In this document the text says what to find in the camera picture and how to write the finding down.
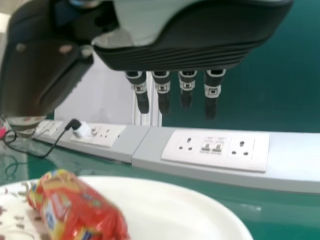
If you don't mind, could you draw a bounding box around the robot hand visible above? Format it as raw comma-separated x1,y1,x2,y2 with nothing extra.
0,0,295,140

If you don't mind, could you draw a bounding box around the red biscuit packet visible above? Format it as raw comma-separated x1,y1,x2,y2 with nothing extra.
26,168,131,240

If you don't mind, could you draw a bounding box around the white plate brown leaf pattern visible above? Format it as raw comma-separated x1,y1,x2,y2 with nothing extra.
0,174,253,240

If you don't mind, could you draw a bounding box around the white socket strip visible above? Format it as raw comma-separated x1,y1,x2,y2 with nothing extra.
160,129,270,174
33,119,64,138
69,123,127,149

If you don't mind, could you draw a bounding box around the grey cable trunking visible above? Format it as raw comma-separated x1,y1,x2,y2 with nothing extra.
32,119,320,196

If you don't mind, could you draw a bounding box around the black plug with cable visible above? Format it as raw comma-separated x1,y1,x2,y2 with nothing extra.
2,118,81,159

